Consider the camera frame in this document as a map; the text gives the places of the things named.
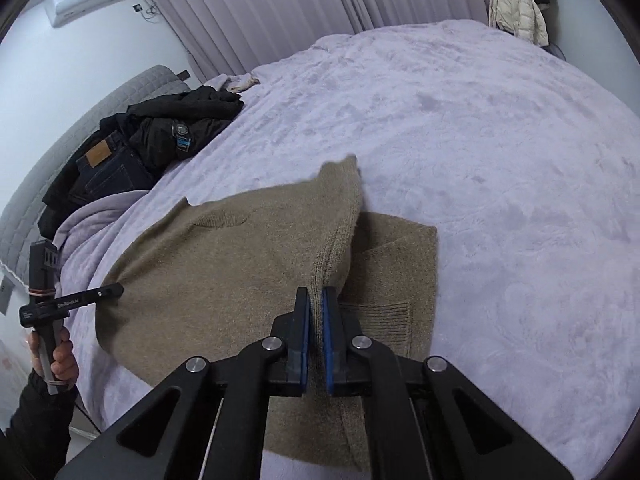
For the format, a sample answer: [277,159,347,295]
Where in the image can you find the person's left hand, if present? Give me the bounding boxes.
[27,326,81,387]

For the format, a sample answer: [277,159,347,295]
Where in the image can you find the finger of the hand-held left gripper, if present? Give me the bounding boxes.
[90,283,125,306]

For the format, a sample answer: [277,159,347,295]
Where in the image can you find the person's left forearm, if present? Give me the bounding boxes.
[0,367,80,480]

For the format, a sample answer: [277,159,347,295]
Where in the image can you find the white puffer jacket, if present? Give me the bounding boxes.
[486,0,550,47]

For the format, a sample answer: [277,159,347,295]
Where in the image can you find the black cable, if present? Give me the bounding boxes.
[74,394,104,434]

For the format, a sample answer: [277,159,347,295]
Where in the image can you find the grey quilted headboard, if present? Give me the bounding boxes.
[0,64,194,263]

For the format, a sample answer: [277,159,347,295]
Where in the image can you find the small pale cloth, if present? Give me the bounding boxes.
[226,72,261,94]

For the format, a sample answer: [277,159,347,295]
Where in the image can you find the brown knit sweater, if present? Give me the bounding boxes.
[95,154,440,473]

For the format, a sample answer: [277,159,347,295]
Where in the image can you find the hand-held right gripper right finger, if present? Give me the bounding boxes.
[321,287,576,480]

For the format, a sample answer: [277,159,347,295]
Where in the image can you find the black padded jacket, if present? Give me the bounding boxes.
[99,85,246,172]

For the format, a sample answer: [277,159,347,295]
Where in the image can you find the grey lavender folded blanket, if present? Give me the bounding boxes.
[51,189,152,263]

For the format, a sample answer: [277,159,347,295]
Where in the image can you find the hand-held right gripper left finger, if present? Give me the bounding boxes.
[55,287,313,480]

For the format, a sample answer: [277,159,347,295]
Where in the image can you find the dark blue jeans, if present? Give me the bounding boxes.
[66,129,157,207]

